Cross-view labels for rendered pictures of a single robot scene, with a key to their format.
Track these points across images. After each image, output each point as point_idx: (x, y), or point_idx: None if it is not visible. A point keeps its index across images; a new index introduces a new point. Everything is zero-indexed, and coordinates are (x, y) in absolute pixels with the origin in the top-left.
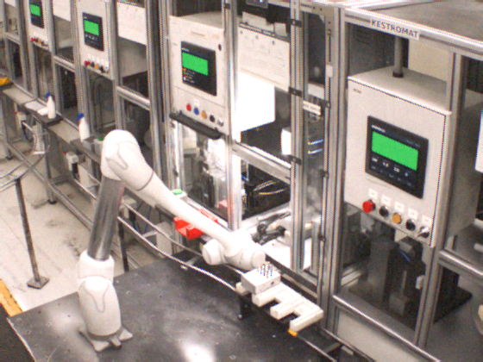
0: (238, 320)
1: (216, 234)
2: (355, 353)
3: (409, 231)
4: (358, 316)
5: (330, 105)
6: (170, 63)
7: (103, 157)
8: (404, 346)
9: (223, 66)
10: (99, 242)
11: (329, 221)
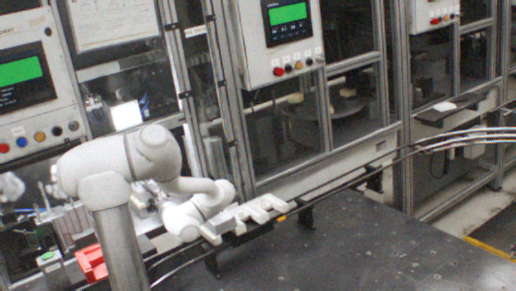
0: (220, 279)
1: (213, 183)
2: None
3: (308, 68)
4: (281, 178)
5: (216, 17)
6: None
7: (106, 180)
8: (322, 160)
9: (62, 52)
10: None
11: (235, 122)
